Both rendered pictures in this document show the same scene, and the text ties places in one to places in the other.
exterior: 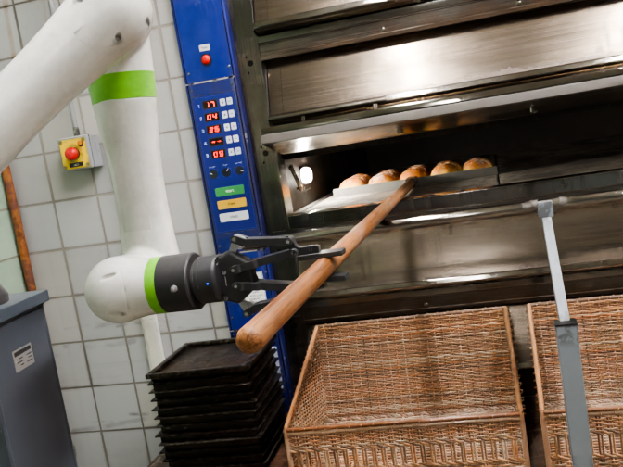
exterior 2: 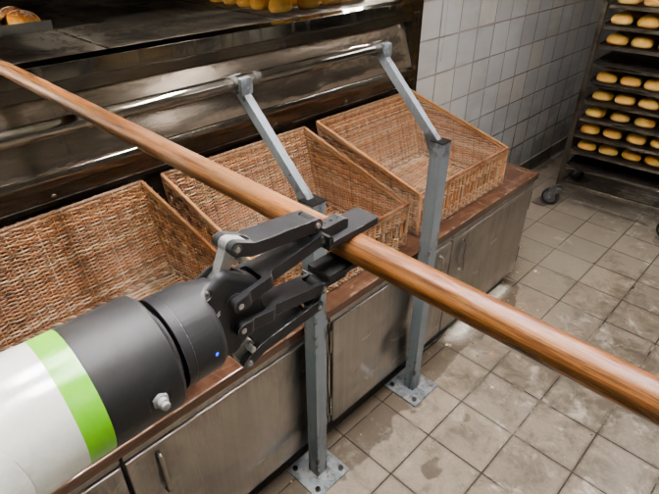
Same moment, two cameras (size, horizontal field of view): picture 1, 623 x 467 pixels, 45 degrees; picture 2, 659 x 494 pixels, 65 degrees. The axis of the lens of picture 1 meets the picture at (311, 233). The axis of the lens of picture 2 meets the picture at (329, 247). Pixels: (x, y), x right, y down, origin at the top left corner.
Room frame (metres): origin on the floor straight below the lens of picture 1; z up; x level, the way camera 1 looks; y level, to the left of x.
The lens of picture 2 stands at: (0.92, 0.37, 1.47)
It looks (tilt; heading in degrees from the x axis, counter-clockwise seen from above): 33 degrees down; 300
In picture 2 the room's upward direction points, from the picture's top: straight up
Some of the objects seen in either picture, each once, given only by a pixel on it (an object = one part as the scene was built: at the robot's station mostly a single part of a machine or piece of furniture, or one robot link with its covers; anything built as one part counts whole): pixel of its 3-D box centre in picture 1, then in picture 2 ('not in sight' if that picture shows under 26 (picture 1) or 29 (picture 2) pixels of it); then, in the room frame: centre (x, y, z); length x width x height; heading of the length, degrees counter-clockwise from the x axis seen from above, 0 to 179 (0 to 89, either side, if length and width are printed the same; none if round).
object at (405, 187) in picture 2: not in sight; (413, 153); (1.55, -1.35, 0.72); 0.56 x 0.49 x 0.28; 75
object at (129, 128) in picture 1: (142, 204); not in sight; (1.33, 0.29, 1.32); 0.11 x 0.11 x 0.36; 76
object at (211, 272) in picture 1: (227, 277); (210, 318); (1.16, 0.14, 1.20); 0.09 x 0.07 x 0.08; 76
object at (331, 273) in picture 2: (324, 278); (342, 259); (1.12, -0.01, 1.18); 0.07 x 0.03 x 0.01; 76
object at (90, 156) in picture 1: (80, 153); not in sight; (2.29, 0.65, 1.46); 0.10 x 0.07 x 0.10; 76
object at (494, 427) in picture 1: (408, 390); (98, 300); (1.85, -0.18, 0.72); 0.56 x 0.49 x 0.28; 77
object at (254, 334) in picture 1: (371, 221); (119, 126); (1.57, -0.13, 1.20); 1.71 x 0.03 x 0.03; 166
